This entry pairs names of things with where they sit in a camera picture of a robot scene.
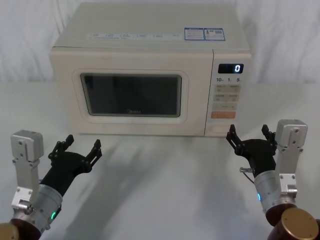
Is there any white curtain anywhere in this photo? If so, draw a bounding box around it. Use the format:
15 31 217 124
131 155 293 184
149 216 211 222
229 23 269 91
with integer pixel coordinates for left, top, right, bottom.
0 0 320 85

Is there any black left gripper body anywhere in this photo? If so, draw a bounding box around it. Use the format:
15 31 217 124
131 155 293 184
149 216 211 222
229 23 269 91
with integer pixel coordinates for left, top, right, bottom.
39 150 92 199

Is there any cream microwave oven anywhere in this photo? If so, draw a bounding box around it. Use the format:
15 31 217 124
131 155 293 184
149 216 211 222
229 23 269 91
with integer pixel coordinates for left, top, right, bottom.
48 2 253 137

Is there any white table cloth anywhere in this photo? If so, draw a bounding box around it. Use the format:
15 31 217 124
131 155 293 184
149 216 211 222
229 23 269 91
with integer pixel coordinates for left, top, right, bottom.
0 79 320 240

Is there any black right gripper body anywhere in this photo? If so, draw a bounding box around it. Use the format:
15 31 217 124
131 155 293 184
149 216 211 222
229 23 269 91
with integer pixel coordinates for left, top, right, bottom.
234 138 278 179

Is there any thin cable with silver plug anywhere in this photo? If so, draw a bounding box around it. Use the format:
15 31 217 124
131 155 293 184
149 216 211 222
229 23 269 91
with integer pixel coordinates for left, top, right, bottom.
239 166 257 188

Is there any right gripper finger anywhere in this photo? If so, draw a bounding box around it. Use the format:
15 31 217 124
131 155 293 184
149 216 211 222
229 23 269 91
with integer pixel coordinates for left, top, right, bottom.
225 124 246 151
261 124 278 151

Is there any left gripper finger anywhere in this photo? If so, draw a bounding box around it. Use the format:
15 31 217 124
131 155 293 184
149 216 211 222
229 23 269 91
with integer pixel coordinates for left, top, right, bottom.
83 139 104 169
47 134 75 161

